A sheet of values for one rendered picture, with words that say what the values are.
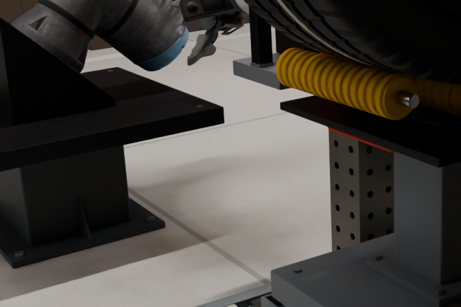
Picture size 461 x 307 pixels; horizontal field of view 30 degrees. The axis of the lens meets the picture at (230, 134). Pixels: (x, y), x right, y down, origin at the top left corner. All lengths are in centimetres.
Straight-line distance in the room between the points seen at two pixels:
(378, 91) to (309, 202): 111
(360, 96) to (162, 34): 103
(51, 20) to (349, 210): 78
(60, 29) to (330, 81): 94
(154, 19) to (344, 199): 64
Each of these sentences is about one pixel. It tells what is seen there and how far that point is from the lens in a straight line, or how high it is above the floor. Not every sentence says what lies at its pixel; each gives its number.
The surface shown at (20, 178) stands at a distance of 193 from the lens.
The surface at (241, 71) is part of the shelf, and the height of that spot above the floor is 43.
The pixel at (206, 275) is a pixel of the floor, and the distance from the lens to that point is 178.
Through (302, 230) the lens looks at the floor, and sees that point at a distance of 197.
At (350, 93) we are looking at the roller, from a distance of 108.
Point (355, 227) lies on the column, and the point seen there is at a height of 9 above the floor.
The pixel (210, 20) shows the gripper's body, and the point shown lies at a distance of 186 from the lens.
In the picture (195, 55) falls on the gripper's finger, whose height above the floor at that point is 41.
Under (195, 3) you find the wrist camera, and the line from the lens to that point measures 182.
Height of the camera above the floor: 77
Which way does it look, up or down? 16 degrees down
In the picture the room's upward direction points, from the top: 4 degrees counter-clockwise
